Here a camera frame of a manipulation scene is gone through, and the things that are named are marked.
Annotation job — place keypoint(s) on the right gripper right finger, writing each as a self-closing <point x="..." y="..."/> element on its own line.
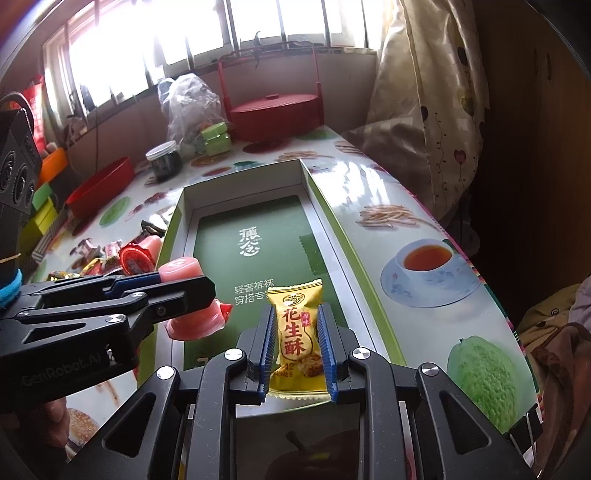
<point x="336" y="343"/>

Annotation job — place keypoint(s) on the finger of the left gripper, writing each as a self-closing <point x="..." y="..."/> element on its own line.
<point x="168" y="300"/>
<point x="127" y="283"/>

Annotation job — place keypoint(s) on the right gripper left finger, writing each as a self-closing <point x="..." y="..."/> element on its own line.
<point x="258" y="345"/>

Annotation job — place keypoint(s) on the small yellow peanut candy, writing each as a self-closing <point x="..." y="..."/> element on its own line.
<point x="300" y="372"/>

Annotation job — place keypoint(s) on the pink jelly cup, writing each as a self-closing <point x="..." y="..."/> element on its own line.
<point x="205" y="315"/>

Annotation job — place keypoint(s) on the red black candy packet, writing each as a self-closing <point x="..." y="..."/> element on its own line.
<point x="101" y="266"/>

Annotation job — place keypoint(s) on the long gold wafer bar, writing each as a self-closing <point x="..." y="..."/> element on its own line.
<point x="61" y="275"/>

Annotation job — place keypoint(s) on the left hand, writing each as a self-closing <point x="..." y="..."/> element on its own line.
<point x="46" y="424"/>

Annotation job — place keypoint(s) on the red lid jelly cup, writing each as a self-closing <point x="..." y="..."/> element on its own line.
<point x="139" y="258"/>

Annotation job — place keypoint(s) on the silver red snack packet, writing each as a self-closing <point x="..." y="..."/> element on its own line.
<point x="86" y="251"/>

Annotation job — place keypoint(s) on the red dark snack packet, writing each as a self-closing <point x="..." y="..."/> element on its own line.
<point x="149" y="229"/>

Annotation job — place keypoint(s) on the striped black white box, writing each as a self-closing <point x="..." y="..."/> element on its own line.
<point x="42" y="246"/>

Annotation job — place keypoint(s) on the red oval bowl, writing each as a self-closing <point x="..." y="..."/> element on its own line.
<point x="101" y="188"/>

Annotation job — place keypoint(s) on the yellow box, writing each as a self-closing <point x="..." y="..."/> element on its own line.
<point x="37" y="226"/>

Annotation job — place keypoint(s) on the green box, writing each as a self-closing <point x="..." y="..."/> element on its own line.
<point x="41" y="195"/>

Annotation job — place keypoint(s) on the green cardboard box tray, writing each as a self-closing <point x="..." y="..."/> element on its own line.
<point x="255" y="228"/>

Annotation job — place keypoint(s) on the dark jar white lid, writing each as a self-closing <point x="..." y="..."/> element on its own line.
<point x="164" y="160"/>

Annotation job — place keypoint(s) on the orange box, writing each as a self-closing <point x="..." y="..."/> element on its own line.
<point x="52" y="166"/>

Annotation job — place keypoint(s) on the green cream jar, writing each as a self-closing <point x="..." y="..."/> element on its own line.
<point x="216" y="139"/>

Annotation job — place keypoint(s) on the clear plastic bag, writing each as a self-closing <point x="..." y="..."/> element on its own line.
<point x="189" y="106"/>

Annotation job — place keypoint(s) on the red snack bag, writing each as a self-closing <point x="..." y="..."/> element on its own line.
<point x="34" y="95"/>

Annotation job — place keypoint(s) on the floral curtain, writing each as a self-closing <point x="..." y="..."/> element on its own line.
<point x="425" y="122"/>

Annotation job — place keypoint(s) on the red basket with handle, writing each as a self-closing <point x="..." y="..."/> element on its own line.
<point x="274" y="116"/>

